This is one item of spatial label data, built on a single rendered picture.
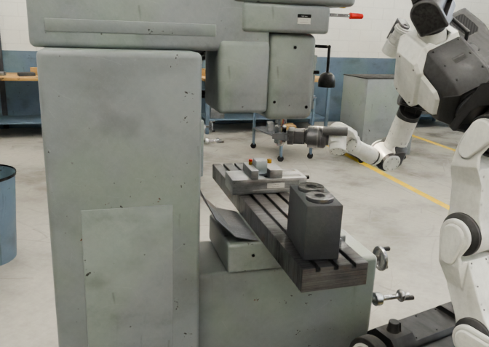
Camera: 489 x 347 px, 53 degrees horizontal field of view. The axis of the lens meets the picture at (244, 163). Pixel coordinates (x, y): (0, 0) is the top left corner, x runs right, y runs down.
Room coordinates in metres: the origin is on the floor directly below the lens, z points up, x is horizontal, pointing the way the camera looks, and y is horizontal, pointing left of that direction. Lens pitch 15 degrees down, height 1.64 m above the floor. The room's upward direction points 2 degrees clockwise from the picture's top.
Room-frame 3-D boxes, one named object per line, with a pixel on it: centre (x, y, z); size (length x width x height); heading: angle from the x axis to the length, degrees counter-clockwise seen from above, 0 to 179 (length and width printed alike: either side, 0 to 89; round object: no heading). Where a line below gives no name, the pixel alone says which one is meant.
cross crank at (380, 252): (2.08, -0.62, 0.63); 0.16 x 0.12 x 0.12; 107
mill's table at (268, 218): (1.99, -0.12, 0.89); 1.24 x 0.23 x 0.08; 17
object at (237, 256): (1.93, -0.14, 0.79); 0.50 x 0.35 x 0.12; 107
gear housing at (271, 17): (1.92, -0.10, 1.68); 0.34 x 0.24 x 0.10; 107
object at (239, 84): (1.87, 0.05, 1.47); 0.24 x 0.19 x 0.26; 17
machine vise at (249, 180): (2.16, -0.10, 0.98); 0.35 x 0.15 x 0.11; 105
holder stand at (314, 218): (1.55, -0.24, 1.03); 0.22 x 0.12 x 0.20; 10
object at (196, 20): (1.78, 0.34, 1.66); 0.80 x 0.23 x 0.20; 107
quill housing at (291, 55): (1.93, -0.14, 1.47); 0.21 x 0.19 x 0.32; 17
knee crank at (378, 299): (1.95, -0.69, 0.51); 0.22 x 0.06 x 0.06; 107
